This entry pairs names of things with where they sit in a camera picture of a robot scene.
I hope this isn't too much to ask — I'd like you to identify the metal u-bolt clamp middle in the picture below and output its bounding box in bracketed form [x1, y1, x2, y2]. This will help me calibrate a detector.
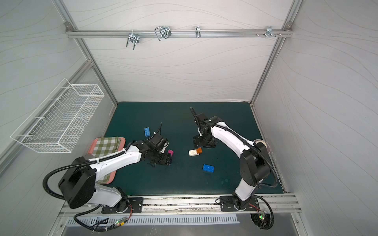
[154, 26, 172, 41]

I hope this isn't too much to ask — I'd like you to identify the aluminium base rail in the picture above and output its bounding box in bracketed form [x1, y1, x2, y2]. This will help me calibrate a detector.
[58, 193, 302, 217]

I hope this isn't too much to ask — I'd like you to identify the metal u-bolt clamp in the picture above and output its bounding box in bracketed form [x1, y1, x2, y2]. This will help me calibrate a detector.
[154, 26, 172, 41]
[126, 32, 140, 50]

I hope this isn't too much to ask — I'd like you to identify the white slotted cable duct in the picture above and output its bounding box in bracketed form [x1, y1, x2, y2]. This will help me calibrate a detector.
[78, 214, 240, 226]

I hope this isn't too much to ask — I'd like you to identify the white wire basket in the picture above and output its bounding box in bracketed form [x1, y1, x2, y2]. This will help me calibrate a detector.
[10, 79, 104, 153]

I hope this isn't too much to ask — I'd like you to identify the light blue long lego brick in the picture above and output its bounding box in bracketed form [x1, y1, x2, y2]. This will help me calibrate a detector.
[144, 127, 151, 137]

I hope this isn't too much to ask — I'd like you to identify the pink plastic tray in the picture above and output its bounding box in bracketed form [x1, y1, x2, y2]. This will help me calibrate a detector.
[87, 137, 126, 185]

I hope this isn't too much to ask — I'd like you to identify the white long lego brick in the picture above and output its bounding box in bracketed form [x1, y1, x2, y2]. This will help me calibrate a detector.
[189, 149, 199, 157]

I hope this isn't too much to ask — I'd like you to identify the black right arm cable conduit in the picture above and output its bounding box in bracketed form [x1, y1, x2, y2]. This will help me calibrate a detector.
[203, 123, 280, 188]

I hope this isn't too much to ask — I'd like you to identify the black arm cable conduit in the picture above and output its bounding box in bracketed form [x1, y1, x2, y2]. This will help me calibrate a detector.
[42, 150, 126, 201]
[203, 123, 280, 188]

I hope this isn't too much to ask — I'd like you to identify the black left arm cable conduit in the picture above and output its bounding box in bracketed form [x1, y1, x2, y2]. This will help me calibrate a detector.
[42, 150, 126, 201]

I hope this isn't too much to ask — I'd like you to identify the green checkered cloth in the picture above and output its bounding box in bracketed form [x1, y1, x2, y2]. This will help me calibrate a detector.
[91, 136, 120, 184]

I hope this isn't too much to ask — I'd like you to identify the dark blue long lego brick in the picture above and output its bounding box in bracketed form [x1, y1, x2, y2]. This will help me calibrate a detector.
[202, 164, 215, 173]

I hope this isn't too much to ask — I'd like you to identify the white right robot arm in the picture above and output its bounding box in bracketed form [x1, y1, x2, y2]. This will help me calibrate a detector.
[190, 107, 274, 208]

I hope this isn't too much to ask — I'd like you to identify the metal bracket right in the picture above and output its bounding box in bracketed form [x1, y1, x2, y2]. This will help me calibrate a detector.
[256, 26, 282, 38]

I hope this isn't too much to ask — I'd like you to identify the metal bracket small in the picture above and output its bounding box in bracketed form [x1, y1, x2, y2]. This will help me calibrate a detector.
[195, 26, 201, 38]

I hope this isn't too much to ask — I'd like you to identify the metal u-bolt clamp left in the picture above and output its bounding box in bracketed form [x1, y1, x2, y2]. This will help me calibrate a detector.
[126, 32, 140, 50]

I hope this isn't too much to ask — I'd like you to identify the aluminium top crossbar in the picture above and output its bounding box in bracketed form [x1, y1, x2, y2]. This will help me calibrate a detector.
[66, 29, 294, 38]

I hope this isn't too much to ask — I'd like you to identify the mauve bowl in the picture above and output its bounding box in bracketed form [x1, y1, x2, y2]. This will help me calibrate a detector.
[253, 139, 271, 154]

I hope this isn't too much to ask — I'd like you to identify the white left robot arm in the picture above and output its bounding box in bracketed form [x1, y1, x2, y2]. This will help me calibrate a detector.
[58, 134, 172, 213]

